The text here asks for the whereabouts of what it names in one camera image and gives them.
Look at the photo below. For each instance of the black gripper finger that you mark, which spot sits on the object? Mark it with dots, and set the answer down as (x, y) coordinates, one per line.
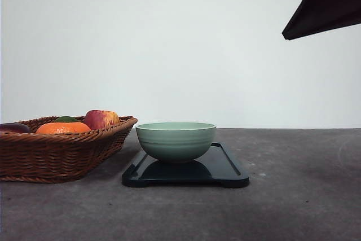
(312, 16)

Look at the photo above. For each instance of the light green ceramic bowl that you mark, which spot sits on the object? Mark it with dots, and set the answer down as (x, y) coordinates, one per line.
(176, 141)

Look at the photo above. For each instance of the brown wicker basket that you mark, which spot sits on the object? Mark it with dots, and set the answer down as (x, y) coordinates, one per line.
(59, 158)

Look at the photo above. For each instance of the dark teal rectangular tray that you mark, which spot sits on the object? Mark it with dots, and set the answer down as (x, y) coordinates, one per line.
(216, 168)

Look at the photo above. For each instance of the red yellow apple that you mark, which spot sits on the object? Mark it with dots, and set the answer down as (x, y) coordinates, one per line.
(101, 119)

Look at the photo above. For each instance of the green avocado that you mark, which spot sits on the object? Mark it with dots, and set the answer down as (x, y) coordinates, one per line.
(66, 119)

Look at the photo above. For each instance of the orange fruit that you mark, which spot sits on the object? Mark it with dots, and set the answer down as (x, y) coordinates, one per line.
(62, 128)

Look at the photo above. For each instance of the dark purple fruit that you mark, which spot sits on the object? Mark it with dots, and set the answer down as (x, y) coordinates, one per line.
(14, 127)

